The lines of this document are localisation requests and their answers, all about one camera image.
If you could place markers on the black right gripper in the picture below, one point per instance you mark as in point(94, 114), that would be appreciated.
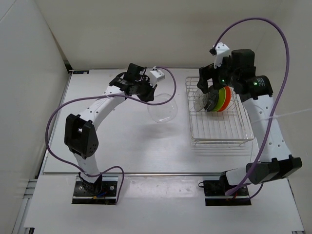
point(209, 72)

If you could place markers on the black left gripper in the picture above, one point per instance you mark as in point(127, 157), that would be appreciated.
point(149, 95)

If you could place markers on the lime green plate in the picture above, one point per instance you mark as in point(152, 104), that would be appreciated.
point(221, 99)

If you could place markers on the black plate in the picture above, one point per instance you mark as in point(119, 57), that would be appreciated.
point(211, 101)

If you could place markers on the clear glass plate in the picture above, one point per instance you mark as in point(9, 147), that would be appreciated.
point(201, 100)
point(163, 113)

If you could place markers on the orange plate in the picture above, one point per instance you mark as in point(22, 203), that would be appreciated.
point(228, 98)

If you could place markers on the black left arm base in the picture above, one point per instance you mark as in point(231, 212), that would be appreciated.
point(104, 193)

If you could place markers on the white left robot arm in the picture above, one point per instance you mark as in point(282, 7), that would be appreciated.
point(81, 129)

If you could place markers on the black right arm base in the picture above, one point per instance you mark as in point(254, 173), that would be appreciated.
point(214, 192)

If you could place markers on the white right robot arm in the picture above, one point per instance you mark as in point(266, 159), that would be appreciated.
point(274, 160)

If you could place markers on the white zip tie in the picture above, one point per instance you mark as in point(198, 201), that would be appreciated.
point(282, 115)

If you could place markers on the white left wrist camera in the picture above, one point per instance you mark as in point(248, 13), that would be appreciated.
point(155, 75)

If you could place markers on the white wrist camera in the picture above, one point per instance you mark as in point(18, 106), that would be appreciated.
point(155, 75)
point(220, 51)

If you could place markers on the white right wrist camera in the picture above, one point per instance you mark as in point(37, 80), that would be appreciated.
point(220, 51)

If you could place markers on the chrome wire dish rack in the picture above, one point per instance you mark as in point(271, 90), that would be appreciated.
point(229, 127)

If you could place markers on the aluminium frame rail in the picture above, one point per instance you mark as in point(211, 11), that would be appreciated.
point(142, 174)

